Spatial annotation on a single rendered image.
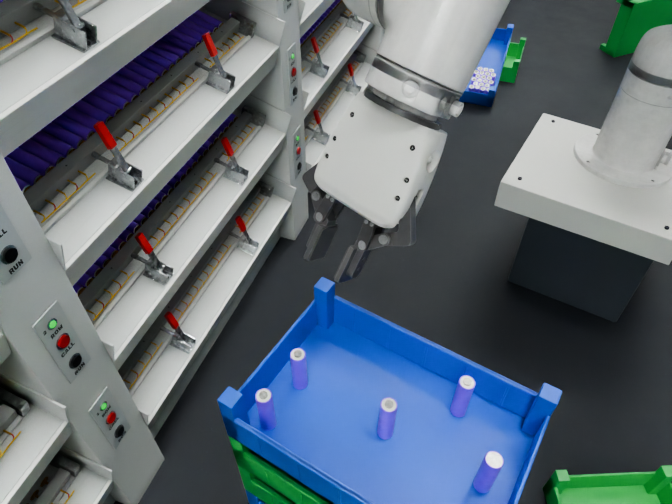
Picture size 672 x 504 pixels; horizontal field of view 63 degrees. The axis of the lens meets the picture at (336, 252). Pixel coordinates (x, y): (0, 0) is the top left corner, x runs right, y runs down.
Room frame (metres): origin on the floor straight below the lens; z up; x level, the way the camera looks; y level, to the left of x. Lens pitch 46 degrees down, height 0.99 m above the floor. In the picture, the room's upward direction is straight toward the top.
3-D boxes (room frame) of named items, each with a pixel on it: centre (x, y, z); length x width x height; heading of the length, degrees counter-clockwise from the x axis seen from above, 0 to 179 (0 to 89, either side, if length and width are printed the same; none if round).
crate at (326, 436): (0.29, -0.06, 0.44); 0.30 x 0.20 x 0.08; 58
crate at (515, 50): (1.93, -0.53, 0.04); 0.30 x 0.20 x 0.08; 70
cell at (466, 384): (0.31, -0.14, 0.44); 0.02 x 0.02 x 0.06
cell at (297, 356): (0.34, 0.04, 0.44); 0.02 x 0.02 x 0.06
